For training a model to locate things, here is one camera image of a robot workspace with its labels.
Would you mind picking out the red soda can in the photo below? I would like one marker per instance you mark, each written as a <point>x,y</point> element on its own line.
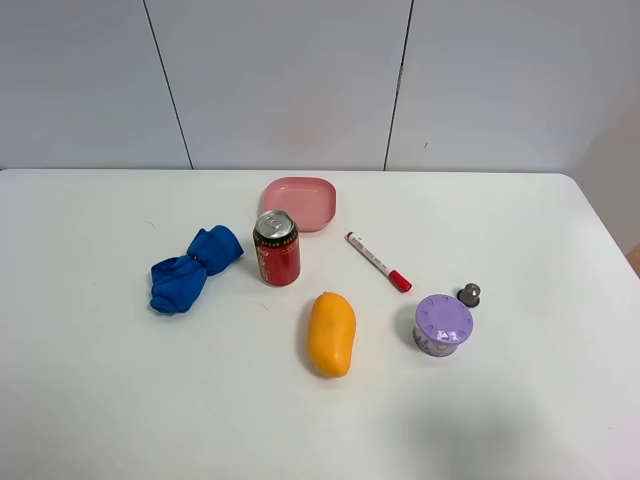
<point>276,240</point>

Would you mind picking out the red white marker pen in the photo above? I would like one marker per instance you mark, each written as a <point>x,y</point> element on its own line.
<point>399,282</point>

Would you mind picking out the yellow mango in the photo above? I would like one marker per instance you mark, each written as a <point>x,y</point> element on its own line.
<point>331,334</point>

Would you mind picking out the purple lidded round container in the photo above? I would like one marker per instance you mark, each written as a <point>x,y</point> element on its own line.
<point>442,324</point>

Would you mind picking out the blue knotted cloth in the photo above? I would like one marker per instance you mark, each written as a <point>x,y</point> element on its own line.
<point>177,282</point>

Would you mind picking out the grey coffee capsule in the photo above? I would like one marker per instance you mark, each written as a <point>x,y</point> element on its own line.
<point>469,295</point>

